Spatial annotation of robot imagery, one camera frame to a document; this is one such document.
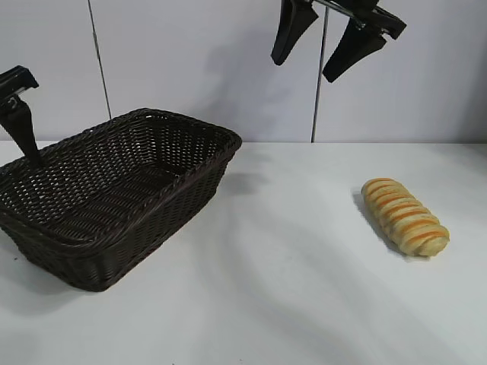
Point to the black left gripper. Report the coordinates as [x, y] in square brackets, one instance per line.
[19, 81]

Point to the dark brown woven basket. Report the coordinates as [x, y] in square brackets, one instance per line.
[95, 235]

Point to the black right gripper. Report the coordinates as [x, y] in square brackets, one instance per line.
[376, 17]

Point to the long striped bread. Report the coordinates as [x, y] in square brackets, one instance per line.
[405, 218]

